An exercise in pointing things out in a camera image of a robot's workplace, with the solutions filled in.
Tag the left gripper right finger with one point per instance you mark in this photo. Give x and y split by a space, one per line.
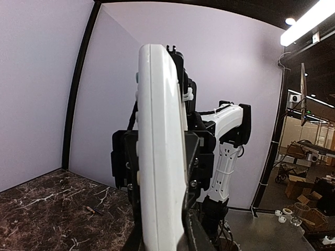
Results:
194 237

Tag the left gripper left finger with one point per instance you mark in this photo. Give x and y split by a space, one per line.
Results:
134 241

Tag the white remote control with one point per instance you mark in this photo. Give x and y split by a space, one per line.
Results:
161 150

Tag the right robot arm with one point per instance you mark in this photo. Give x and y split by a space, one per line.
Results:
232 128

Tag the cardboard boxes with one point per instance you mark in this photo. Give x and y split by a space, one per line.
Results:
318 200

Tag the ceiling light bar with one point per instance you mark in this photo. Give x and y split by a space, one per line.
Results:
322 10

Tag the right black frame post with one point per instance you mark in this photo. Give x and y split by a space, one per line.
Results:
274 143

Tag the black frame post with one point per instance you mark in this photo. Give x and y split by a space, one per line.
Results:
74 88
274 143

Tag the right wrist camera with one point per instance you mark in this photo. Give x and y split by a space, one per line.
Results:
188 87

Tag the left black frame post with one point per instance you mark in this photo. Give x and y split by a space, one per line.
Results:
74 88

